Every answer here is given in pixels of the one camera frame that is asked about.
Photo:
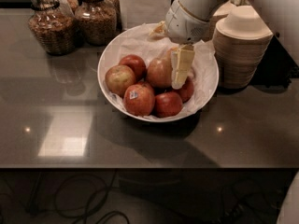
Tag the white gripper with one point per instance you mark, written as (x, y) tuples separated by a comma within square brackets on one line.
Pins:
[(184, 25)]

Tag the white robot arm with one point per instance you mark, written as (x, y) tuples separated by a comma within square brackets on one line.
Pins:
[(281, 17)]

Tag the large centre apple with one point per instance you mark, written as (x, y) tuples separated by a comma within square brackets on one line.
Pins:
[(159, 73)]

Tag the white bowl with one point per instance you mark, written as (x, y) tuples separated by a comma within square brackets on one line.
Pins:
[(109, 52)]

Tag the dark red apple back left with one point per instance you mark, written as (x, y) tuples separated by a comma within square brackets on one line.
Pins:
[(136, 63)]

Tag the red apple front right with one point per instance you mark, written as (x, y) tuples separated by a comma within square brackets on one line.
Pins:
[(167, 104)]

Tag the greenish red apple left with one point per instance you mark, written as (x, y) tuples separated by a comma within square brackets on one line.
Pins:
[(118, 78)]

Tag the red apple with sticker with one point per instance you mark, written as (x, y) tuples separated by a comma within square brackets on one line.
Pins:
[(139, 100)]

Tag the white paper liner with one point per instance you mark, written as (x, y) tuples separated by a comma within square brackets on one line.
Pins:
[(137, 44)]

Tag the white napkin dispenser left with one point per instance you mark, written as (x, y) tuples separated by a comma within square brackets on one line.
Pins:
[(137, 12)]

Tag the front stack paper bowls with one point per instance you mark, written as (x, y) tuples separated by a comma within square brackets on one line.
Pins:
[(240, 41)]

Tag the stack paper bowls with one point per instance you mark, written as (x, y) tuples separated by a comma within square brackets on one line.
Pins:
[(240, 41), (220, 13)]

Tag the glass granola jar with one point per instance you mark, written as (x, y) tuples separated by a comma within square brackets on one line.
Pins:
[(97, 20), (53, 30)]

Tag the rear stack paper bowls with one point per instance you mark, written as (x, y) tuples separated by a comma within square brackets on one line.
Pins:
[(220, 13)]

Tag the front glass granola jar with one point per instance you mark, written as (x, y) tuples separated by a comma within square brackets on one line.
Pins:
[(53, 30)]

